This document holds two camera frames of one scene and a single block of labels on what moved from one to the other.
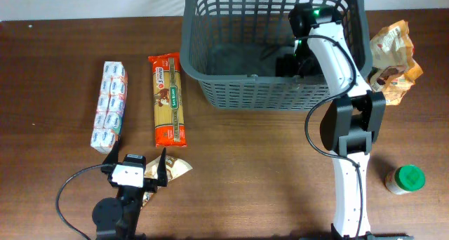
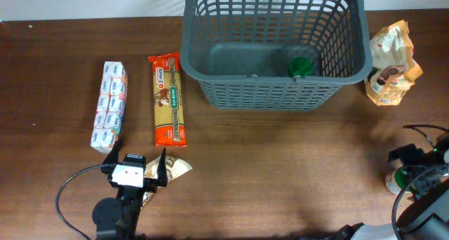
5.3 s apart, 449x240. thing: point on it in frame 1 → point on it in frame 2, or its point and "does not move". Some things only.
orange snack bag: [393, 71] does not move
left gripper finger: [113, 156] does not move
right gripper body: [304, 62] → [418, 160]
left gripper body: [150, 185] does not move
